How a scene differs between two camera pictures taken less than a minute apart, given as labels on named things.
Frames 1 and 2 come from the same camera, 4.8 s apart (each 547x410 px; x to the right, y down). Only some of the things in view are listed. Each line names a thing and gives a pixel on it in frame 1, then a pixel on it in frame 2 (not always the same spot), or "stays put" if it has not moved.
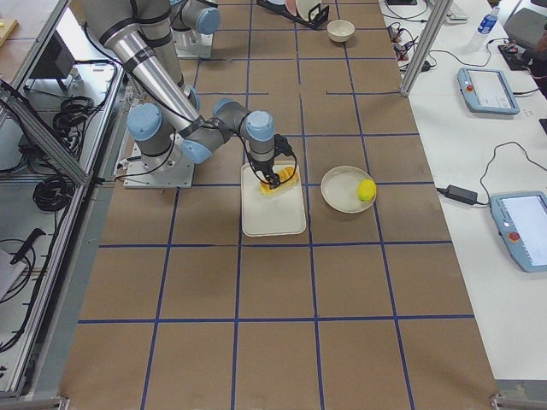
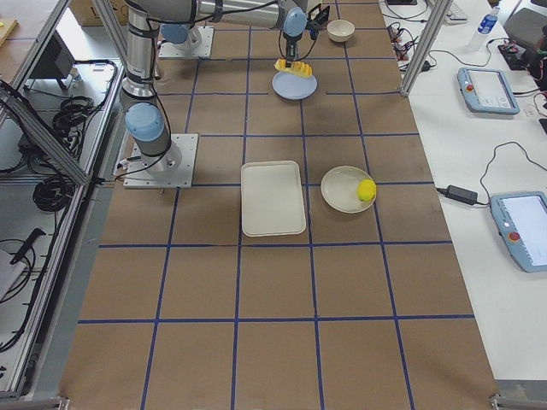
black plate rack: [317, 14] stays put
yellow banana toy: [288, 176] -> [297, 67]
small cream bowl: [340, 31] stays put
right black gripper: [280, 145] -> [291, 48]
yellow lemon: [366, 190] stays put
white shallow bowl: [338, 190] stays put
